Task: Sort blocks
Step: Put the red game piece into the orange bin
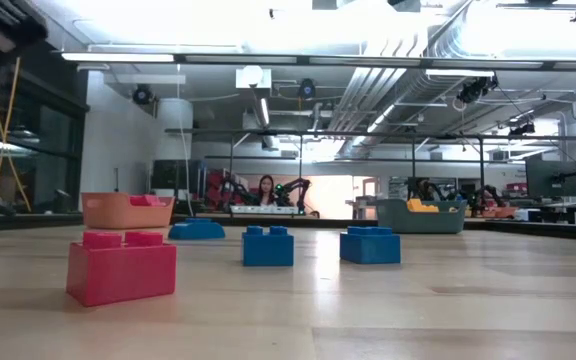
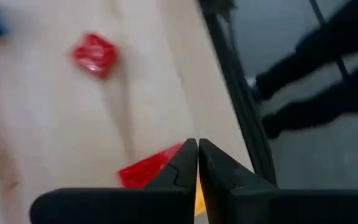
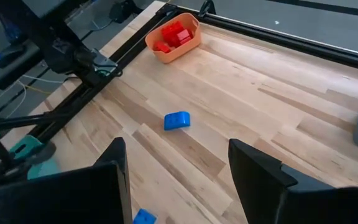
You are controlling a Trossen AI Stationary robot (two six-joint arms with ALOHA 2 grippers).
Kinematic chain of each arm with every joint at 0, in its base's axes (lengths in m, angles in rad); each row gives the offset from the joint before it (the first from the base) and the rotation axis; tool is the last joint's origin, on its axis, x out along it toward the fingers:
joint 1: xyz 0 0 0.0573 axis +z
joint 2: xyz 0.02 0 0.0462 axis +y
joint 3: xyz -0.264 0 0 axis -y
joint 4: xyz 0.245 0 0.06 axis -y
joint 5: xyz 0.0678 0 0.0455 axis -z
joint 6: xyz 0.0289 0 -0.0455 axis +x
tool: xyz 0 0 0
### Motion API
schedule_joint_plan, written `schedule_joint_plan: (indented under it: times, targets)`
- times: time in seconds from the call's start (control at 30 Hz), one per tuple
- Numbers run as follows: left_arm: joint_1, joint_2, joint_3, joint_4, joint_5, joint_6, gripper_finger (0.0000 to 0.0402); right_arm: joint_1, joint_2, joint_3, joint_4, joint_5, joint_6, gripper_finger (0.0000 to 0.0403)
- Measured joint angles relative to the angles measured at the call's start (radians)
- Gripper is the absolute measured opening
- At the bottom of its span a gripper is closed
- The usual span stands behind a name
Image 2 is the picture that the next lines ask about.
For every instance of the black aluminium frame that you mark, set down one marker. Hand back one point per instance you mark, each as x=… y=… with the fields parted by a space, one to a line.
x=235 y=84

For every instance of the person's leg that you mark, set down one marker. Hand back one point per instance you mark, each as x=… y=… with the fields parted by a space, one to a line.
x=322 y=46
x=322 y=105

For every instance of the yellow long toy block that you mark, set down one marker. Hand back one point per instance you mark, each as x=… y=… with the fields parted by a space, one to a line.
x=199 y=199

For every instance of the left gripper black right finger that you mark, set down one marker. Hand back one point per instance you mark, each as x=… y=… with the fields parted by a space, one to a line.
x=259 y=205

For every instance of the red long toy block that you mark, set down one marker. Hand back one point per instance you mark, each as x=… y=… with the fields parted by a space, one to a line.
x=145 y=171

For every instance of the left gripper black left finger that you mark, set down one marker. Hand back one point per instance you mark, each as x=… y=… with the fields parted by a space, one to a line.
x=120 y=205

